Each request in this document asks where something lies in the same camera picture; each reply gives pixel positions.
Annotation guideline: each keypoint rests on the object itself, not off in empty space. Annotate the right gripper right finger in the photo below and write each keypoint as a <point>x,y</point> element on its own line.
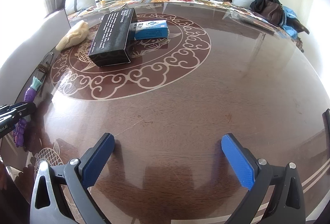
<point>286,204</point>

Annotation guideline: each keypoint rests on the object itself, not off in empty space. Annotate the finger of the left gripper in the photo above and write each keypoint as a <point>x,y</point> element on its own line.
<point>14,112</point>

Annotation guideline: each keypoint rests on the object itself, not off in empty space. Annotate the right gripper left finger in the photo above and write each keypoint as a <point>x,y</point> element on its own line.
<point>48,203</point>

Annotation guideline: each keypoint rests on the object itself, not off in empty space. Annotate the purple butterfly toy wand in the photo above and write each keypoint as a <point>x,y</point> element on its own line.
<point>30,94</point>

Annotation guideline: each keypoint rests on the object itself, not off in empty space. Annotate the black thin-frame glasses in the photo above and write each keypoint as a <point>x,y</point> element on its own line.
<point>43,69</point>

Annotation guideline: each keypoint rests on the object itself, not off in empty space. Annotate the cream knitted mesh pouch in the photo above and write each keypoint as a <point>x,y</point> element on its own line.
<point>74,36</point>

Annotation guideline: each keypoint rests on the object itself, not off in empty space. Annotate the black rectangular product box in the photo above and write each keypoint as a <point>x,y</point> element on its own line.
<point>113,42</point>

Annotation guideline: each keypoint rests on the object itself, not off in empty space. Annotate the blue white medicine box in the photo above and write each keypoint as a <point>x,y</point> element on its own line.
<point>153,29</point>

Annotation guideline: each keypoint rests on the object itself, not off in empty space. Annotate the white cardboard sorting box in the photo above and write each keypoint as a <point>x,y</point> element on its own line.
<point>21,64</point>

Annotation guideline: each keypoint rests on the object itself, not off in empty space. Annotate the dark clothes and bag pile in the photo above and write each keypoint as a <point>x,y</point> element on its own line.
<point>281,16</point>

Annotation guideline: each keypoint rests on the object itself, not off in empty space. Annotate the floral bed cover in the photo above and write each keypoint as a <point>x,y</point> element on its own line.
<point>211,3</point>

